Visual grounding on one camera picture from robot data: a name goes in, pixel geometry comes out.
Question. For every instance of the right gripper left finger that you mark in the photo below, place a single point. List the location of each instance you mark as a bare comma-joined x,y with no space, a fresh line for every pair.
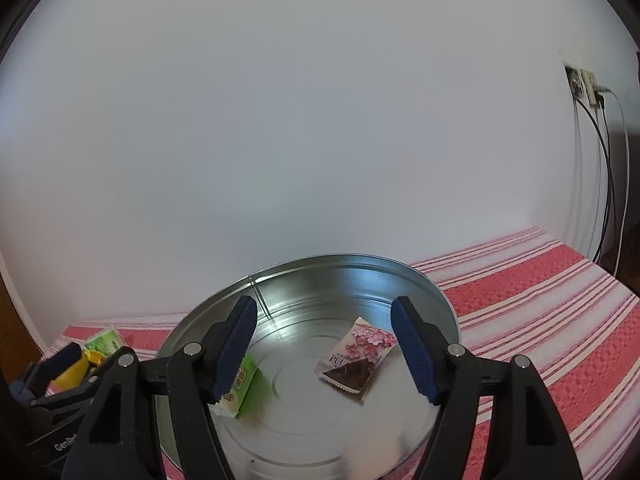
119,437

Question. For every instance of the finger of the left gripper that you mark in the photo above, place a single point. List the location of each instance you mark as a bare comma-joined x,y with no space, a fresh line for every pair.
36,378
86,390

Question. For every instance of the yellow sponge green backing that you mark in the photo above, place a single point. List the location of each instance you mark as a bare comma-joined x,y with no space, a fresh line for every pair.
73,376

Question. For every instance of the orange yellow snack packet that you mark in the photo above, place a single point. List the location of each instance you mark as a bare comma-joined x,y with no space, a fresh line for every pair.
95,358

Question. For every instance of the small green tissue pack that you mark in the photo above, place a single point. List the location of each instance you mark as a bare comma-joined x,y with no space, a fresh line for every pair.
107,341

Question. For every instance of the large green tissue pack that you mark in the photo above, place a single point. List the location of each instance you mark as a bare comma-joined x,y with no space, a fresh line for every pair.
230,403

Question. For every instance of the pink blossom snack packet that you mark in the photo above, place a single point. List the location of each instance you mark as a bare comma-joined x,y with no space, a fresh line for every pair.
351,362

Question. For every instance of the brown wooden door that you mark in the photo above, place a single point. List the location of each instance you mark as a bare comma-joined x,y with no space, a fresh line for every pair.
17,347

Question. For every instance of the pink striped bed cover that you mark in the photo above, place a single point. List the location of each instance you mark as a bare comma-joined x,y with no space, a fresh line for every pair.
529,293

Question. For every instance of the round metal cookie tin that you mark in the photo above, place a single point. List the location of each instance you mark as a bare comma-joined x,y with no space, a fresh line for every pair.
294,425

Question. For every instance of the wall power outlet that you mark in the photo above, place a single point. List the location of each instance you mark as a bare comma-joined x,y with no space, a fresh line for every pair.
584,86

